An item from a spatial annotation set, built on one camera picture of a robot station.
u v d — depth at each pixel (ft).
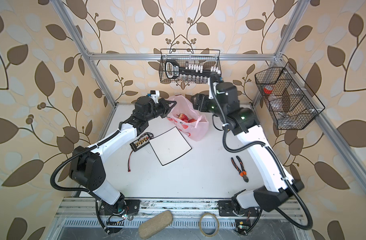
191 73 2.79
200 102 1.81
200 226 2.27
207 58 2.99
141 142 3.20
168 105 2.47
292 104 2.40
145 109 2.10
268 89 2.86
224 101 1.46
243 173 2.77
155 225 2.21
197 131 2.83
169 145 3.36
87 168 1.46
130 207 2.43
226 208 2.38
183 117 3.56
